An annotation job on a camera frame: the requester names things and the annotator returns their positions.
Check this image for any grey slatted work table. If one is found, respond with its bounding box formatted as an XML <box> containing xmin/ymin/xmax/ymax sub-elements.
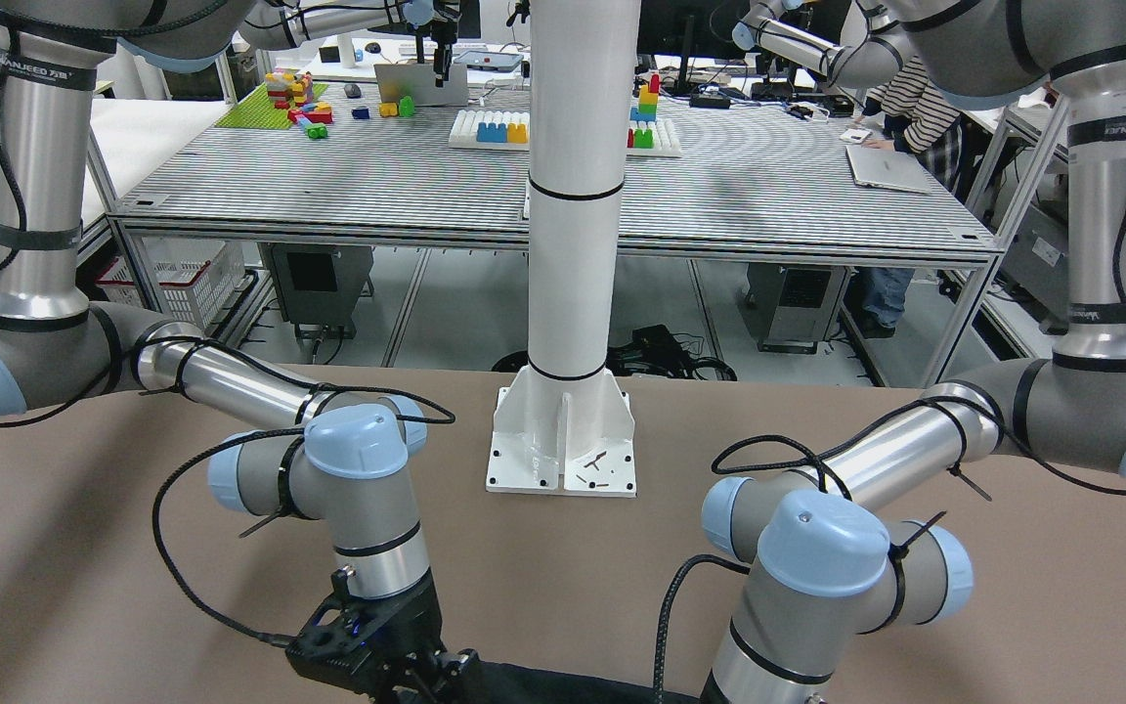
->
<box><xmin>108</xmin><ymin>78</ymin><xmax>1004</xmax><ymax>390</ymax></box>

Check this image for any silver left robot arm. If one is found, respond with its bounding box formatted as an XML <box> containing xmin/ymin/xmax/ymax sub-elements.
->
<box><xmin>700</xmin><ymin>1</ymin><xmax>1126</xmax><ymax>703</ymax></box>

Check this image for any person in plaid shirt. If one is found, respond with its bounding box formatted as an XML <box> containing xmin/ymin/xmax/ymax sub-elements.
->
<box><xmin>848</xmin><ymin>55</ymin><xmax>964</xmax><ymax>338</ymax></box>

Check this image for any black graphic t-shirt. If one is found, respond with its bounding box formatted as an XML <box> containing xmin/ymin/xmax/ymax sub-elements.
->
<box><xmin>482</xmin><ymin>661</ymin><xmax>700</xmax><ymax>703</ymax></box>

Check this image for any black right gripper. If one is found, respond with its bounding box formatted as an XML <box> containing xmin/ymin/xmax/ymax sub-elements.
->
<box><xmin>285</xmin><ymin>572</ymin><xmax>481</xmax><ymax>703</ymax></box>

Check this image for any white plastic basket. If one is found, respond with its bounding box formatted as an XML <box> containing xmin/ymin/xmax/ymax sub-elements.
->
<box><xmin>144</xmin><ymin>238</ymin><xmax>245</xmax><ymax>329</ymax></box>

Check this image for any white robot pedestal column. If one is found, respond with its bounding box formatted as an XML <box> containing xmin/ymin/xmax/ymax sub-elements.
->
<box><xmin>486</xmin><ymin>1</ymin><xmax>640</xmax><ymax>498</ymax></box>

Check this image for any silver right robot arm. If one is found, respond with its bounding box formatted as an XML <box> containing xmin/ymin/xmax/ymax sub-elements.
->
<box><xmin>0</xmin><ymin>1</ymin><xmax>488</xmax><ymax>703</ymax></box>

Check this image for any white block tray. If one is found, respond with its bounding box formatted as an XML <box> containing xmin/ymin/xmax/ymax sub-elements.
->
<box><xmin>448</xmin><ymin>109</ymin><xmax>683</xmax><ymax>157</ymax></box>

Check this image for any green lego baseplate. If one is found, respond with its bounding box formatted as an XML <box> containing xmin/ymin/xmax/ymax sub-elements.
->
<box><xmin>215</xmin><ymin>80</ymin><xmax>332</xmax><ymax>130</ymax></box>

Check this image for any silver closed laptop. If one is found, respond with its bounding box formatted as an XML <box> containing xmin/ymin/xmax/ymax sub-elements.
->
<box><xmin>845</xmin><ymin>144</ymin><xmax>933</xmax><ymax>195</ymax></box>

